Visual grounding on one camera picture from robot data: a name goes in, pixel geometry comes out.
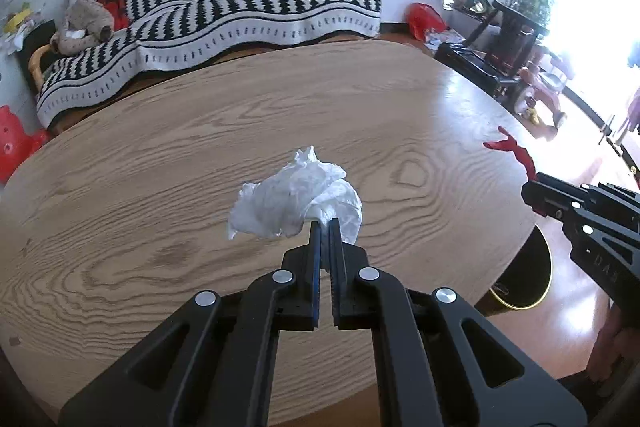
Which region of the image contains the red wrapper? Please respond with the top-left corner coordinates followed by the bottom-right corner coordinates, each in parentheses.
top-left (482, 125), bottom-right (538, 180)

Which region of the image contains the red bag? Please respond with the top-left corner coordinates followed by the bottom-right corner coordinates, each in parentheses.
top-left (407, 2), bottom-right (447, 42)

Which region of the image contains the red cushion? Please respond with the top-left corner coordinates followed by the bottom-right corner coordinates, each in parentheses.
top-left (96, 0), bottom-right (132, 32)

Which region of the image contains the pink tricycle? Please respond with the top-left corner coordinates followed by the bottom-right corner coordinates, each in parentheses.
top-left (517, 57), bottom-right (568, 142)

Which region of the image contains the black bin with gold rim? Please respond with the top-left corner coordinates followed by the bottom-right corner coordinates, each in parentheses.
top-left (487, 224), bottom-right (553, 310)

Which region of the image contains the white tissue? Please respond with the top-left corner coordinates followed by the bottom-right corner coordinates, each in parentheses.
top-left (227, 146), bottom-right (363, 244)

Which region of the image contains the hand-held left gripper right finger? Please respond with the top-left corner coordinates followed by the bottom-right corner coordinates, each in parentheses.
top-left (330, 217), bottom-right (587, 427)

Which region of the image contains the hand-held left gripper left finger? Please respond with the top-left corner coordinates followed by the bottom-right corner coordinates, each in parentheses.
top-left (59, 219), bottom-right (323, 427)

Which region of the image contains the black wooden side table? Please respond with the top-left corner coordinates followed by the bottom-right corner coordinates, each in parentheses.
top-left (467, 0), bottom-right (550, 80)

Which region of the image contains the red plastic stool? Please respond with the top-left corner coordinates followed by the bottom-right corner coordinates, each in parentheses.
top-left (0, 105), bottom-right (51, 185)

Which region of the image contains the yellow plastic toy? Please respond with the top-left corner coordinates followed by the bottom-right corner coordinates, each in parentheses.
top-left (4, 9), bottom-right (33, 34)

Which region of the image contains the beige stuffed toy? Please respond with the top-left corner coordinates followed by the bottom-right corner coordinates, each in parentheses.
top-left (50, 0), bottom-right (117, 56)

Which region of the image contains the black cushion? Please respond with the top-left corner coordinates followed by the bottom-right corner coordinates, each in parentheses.
top-left (17, 21), bottom-right (57, 68)

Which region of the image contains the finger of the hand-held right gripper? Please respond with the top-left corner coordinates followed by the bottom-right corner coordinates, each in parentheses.
top-left (521, 181), bottom-right (640, 253)
top-left (534, 173), bottom-right (640, 208)

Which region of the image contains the oval wooden table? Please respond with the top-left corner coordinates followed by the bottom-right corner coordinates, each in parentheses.
top-left (0, 39), bottom-right (538, 420)

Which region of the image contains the black white striped blanket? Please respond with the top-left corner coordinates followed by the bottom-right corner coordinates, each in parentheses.
top-left (36, 0), bottom-right (383, 130)

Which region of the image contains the person's right hand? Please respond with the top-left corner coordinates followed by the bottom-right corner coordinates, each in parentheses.
top-left (587, 307), bottom-right (626, 381)

